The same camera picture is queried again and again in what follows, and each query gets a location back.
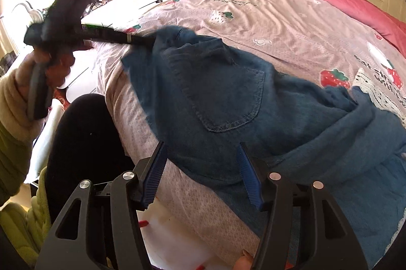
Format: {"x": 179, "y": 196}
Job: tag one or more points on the pink printed bed sheet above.
{"x": 304, "y": 38}

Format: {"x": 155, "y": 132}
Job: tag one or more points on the blue denim pants lace trim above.
{"x": 204, "y": 98}

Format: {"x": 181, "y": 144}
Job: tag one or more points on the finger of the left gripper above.
{"x": 137, "y": 40}

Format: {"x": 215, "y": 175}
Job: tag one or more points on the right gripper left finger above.
{"x": 98, "y": 226}

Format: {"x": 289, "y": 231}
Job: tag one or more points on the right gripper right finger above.
{"x": 326, "y": 239}

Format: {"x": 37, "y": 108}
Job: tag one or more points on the left hand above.
{"x": 56, "y": 68}

